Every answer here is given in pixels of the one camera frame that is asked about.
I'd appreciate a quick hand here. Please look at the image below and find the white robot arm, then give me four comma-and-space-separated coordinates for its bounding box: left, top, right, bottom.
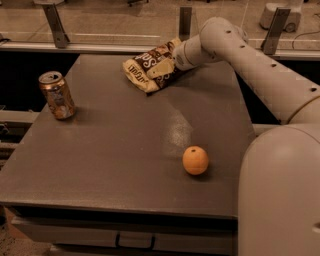
150, 17, 320, 256

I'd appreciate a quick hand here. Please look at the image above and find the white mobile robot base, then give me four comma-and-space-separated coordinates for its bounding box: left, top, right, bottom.
259, 0, 304, 33

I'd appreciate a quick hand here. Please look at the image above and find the metal railing bracket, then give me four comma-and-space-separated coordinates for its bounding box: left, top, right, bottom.
261, 8, 291, 55
42, 3, 70, 49
179, 7, 192, 40

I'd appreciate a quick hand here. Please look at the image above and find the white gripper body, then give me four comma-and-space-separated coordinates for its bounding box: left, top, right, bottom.
172, 35, 215, 71

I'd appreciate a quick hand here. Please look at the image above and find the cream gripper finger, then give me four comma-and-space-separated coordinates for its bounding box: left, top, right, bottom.
147, 58, 175, 79

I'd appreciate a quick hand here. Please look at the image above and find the metal railing bar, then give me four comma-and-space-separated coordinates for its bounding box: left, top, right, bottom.
0, 41, 320, 61

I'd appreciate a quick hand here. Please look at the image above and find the middle metal railing bracket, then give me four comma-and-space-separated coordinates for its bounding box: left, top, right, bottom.
179, 7, 192, 40

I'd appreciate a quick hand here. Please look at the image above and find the left metal railing bracket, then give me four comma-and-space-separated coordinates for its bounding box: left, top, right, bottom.
42, 3, 70, 49

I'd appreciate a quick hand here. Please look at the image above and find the right metal railing bracket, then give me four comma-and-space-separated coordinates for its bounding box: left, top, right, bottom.
261, 8, 291, 55

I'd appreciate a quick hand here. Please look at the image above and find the black drawer handle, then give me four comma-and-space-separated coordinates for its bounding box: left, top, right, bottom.
115, 232, 156, 250

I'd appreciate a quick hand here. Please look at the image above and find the grey table drawer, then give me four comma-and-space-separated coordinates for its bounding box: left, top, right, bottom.
11, 217, 237, 256

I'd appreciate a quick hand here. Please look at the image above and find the brown chip bag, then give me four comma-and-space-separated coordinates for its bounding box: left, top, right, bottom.
122, 38, 183, 94

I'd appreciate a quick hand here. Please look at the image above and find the orange soda can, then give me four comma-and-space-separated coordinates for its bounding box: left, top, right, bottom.
38, 71, 76, 120

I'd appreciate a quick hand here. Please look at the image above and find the orange fruit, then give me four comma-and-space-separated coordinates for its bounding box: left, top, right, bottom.
182, 146, 209, 175

